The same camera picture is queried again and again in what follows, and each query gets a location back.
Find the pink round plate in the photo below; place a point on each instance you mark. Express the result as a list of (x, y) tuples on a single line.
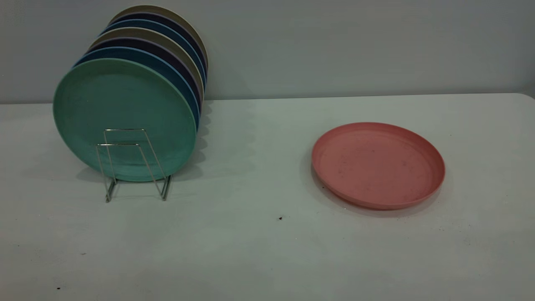
[(378, 165)]

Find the blue round plate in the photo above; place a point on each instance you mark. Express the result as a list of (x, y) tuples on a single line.
[(167, 67), (161, 26)]

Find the green round plate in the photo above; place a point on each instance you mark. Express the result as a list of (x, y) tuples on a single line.
[(125, 100)]

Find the dark purple round plate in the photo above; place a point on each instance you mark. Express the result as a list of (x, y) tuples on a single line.
[(140, 44), (156, 18)]

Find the beige round plate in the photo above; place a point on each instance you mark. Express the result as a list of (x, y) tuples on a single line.
[(142, 33), (150, 8)]

